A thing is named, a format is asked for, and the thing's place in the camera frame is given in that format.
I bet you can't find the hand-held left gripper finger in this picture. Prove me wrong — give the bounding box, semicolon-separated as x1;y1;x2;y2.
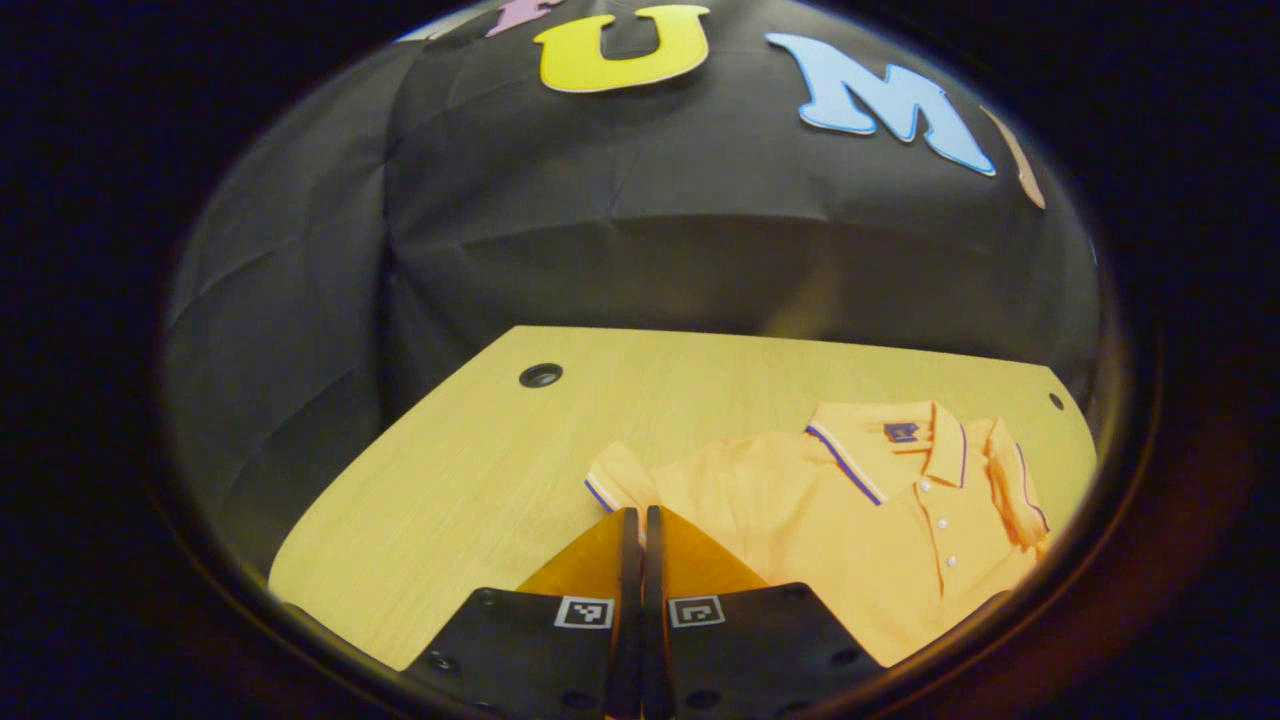
400;507;643;720
643;505;886;720

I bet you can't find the orange polo T-shirt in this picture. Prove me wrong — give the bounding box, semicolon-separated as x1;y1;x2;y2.
584;400;1052;669

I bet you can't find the black backdrop cloth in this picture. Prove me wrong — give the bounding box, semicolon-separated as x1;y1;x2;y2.
160;0;1109;593

